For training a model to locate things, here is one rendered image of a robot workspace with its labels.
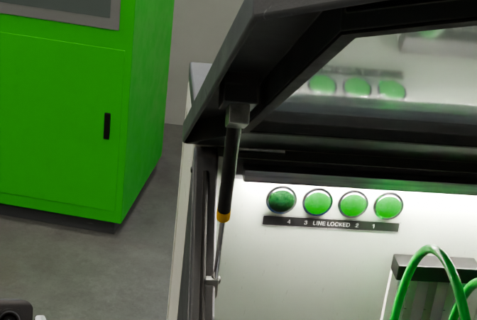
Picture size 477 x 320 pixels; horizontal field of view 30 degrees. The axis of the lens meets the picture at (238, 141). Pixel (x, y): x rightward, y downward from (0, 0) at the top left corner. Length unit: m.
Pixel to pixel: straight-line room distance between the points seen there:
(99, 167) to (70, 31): 0.61
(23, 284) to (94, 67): 0.94
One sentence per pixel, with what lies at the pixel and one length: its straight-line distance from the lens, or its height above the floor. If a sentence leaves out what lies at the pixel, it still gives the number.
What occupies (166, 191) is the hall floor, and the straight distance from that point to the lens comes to 4.53.
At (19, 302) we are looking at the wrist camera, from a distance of 0.86.
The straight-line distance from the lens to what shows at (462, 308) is 1.22.
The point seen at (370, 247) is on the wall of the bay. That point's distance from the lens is 1.54.
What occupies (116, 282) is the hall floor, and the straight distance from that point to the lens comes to 3.77.
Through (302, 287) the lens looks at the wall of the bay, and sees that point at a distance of 1.55.
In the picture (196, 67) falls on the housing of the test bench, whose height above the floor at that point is 1.50.
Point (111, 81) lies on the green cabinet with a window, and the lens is 3.77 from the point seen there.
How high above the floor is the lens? 2.02
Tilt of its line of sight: 23 degrees down
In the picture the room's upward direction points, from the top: 7 degrees clockwise
